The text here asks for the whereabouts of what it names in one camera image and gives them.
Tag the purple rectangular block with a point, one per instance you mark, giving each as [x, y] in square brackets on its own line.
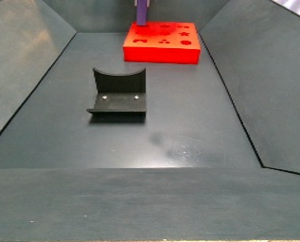
[141, 4]

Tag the red shape sorter board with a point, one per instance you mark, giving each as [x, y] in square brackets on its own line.
[165, 42]

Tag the black curved bracket stand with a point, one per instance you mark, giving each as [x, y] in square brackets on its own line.
[121, 92]

